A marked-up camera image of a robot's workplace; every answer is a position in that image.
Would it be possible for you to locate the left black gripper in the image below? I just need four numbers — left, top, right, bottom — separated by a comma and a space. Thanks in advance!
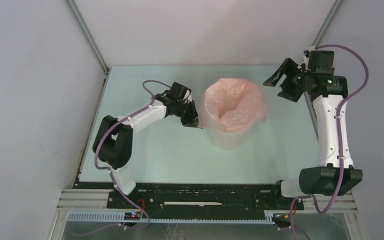
175, 100, 204, 130

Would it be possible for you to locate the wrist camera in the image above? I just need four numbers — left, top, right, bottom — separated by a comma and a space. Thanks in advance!
183, 89, 193, 103
301, 49, 312, 71

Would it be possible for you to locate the aluminium frame rail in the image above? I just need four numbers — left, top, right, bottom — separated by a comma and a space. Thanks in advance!
47, 189, 369, 240

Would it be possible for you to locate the white slotted cable duct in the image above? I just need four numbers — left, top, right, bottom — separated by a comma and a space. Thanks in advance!
66, 211, 289, 224

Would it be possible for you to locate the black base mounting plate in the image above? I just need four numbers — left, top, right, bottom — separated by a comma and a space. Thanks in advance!
72, 181, 305, 222

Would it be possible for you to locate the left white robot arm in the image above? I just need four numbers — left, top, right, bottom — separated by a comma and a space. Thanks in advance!
92, 82, 199, 208

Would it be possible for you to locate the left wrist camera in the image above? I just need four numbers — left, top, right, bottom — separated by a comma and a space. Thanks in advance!
183, 89, 193, 103

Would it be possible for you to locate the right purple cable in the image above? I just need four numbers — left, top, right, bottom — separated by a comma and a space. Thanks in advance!
278, 44, 370, 240

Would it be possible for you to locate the white paper trash bin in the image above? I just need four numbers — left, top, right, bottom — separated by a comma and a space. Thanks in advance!
209, 128, 251, 151

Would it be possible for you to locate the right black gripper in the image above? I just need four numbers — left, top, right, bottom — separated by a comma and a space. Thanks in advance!
263, 58, 313, 103

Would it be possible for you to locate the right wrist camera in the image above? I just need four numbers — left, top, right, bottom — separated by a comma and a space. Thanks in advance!
301, 49, 312, 71

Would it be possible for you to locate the pink plastic trash bag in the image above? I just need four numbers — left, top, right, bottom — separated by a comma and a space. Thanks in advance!
198, 78, 271, 133

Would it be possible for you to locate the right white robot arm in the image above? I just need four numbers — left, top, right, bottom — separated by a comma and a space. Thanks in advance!
264, 50, 363, 209

